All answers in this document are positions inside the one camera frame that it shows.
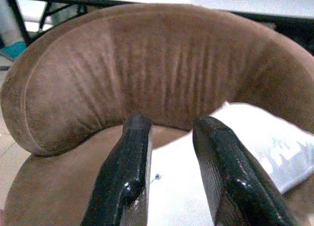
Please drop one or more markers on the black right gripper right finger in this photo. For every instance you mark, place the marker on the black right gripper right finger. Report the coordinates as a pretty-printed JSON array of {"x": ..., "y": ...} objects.
[{"x": 228, "y": 172}]

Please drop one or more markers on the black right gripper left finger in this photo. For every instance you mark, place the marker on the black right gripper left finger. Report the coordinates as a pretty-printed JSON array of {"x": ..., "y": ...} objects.
[{"x": 122, "y": 172}]

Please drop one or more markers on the brown suede round-back sofa chair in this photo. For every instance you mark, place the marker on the brown suede round-back sofa chair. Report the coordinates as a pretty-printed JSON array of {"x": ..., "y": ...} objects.
[{"x": 137, "y": 71}]

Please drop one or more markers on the teal object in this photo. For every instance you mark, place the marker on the teal object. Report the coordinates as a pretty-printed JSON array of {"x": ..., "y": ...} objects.
[{"x": 15, "y": 50}]

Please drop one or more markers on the black metal frame table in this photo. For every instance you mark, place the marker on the black metal frame table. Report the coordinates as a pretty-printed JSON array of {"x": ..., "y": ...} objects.
[{"x": 19, "y": 17}]

